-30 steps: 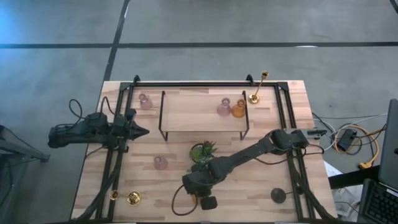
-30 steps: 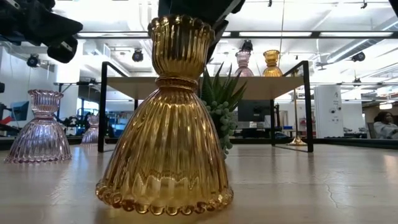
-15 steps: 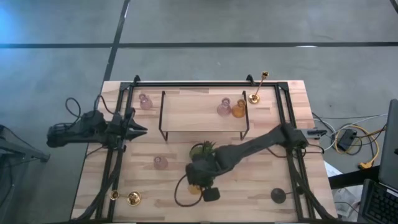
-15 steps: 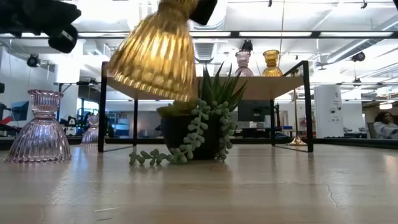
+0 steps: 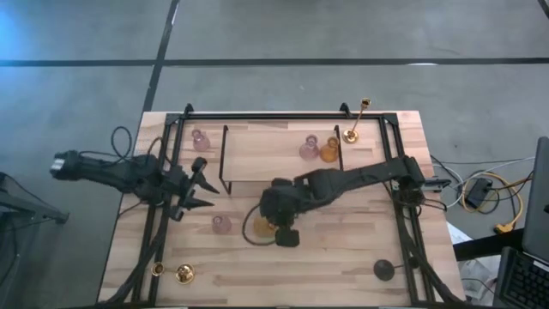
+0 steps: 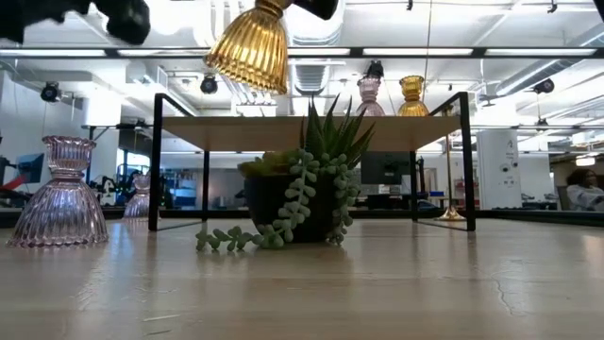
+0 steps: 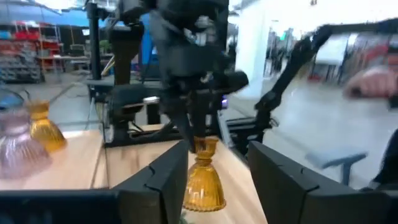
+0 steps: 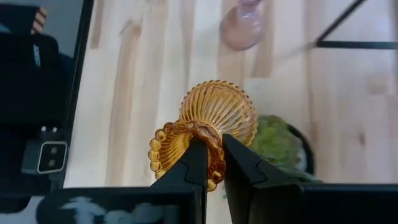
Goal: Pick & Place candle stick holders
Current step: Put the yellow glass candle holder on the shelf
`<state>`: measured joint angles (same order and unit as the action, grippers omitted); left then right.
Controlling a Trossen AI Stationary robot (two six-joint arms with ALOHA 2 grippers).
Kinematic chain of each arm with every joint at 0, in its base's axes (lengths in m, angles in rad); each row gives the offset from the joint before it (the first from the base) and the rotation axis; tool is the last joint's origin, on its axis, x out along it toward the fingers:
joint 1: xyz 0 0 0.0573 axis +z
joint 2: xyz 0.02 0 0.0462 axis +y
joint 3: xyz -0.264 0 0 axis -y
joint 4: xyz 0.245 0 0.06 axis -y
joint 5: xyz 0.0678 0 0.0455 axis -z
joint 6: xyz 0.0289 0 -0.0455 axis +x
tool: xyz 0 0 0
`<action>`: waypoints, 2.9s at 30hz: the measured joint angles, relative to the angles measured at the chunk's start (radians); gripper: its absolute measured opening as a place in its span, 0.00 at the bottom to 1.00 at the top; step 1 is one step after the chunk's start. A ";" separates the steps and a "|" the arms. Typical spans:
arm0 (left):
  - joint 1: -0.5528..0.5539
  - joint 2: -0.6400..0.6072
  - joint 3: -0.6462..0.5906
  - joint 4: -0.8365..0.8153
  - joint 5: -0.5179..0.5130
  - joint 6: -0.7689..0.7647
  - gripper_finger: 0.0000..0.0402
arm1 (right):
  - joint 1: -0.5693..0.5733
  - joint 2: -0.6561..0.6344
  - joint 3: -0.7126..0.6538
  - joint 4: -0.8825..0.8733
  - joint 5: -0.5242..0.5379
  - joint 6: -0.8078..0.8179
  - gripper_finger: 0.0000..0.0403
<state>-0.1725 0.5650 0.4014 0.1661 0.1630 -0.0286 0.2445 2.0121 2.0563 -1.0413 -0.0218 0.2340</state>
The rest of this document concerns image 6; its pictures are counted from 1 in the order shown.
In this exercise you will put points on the wooden shelf riser black frame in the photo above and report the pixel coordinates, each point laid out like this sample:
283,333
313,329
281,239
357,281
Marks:
264,134

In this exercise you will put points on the blue-screen monitor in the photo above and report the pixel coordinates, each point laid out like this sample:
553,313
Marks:
29,167

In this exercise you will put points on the tall brass candlestick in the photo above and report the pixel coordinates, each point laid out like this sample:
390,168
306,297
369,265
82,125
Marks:
450,215

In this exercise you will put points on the pink ribbed glass candle holder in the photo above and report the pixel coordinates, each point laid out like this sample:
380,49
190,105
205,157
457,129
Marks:
369,108
61,208
139,205

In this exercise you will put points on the white ceiling air duct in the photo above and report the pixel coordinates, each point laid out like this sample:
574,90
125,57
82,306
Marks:
313,33

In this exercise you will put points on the glowing ceiling light fixture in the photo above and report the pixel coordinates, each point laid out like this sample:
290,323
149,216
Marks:
585,161

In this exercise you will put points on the black computer monitor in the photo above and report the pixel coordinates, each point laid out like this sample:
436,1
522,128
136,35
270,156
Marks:
387,167

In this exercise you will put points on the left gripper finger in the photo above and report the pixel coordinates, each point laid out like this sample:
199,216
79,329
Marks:
323,8

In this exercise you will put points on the black ceiling-mounted camera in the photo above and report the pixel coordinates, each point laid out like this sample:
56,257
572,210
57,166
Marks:
543,86
209,85
50,92

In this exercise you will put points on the white cabinet with icons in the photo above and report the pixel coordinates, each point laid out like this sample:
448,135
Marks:
498,189

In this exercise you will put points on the black overhead frame beam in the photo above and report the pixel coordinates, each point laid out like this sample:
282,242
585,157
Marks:
480,52

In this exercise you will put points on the amber ribbed glass candle holder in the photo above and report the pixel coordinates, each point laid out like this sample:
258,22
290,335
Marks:
250,52
413,108

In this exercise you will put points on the potted artificial succulent plant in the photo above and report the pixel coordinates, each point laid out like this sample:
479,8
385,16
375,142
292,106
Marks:
264,203

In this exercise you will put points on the black hanging camera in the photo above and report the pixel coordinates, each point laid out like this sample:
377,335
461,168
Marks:
376,70

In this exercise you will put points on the person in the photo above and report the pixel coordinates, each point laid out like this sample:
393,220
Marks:
585,191

